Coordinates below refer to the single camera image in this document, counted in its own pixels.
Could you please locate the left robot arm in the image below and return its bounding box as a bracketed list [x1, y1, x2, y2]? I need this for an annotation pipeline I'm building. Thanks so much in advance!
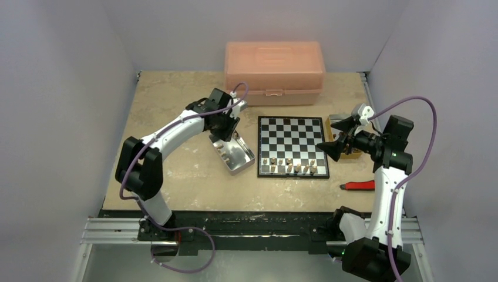
[115, 88, 247, 240]

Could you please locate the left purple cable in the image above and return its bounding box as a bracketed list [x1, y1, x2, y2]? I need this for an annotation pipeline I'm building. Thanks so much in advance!
[118, 82, 250, 274]

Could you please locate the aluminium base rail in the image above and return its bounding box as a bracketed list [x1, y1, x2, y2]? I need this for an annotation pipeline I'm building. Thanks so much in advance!
[79, 210, 425, 258]

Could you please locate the gold metal tin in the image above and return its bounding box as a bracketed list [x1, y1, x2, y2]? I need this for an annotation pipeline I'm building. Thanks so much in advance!
[325, 113, 364, 161]

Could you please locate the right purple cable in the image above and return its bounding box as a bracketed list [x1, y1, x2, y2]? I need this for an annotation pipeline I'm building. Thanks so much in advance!
[367, 96, 438, 282]

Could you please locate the purple cable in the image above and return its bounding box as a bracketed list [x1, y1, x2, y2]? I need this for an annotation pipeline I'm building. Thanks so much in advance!
[367, 96, 438, 282]
[118, 82, 250, 274]

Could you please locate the pink plastic storage box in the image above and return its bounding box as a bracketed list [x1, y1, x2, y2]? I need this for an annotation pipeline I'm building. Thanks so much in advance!
[224, 41, 325, 106]

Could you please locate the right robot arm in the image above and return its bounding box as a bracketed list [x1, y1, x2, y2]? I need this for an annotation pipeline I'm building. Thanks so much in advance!
[317, 115, 413, 281]

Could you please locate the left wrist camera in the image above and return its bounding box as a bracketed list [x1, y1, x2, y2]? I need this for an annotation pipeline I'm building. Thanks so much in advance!
[226, 91, 247, 119]

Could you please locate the red black utility knife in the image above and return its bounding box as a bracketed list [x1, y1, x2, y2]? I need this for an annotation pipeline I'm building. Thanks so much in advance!
[339, 180, 375, 191]

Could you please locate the silver pink metal tin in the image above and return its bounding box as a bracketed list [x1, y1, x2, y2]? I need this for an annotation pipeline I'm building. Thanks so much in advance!
[209, 130, 255, 176]

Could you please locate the black white chess board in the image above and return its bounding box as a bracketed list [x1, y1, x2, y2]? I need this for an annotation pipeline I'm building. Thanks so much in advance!
[257, 116, 330, 179]

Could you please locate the light wooden chess pieces pile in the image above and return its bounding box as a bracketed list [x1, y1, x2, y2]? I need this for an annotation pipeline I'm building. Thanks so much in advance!
[217, 131, 239, 163]

